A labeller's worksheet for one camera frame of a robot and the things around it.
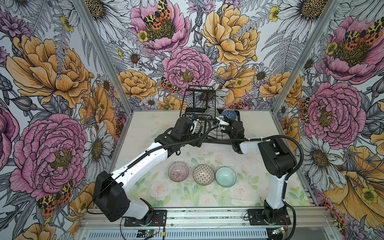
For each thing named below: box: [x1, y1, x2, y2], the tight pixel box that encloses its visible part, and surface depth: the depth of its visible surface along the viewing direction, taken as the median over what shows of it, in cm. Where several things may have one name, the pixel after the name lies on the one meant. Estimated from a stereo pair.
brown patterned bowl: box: [192, 164, 215, 186], surface depth 88 cm
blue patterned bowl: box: [221, 109, 237, 121], surface depth 117 cm
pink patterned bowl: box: [168, 161, 189, 182], surface depth 89 cm
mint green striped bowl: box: [215, 166, 237, 188], surface depth 87 cm
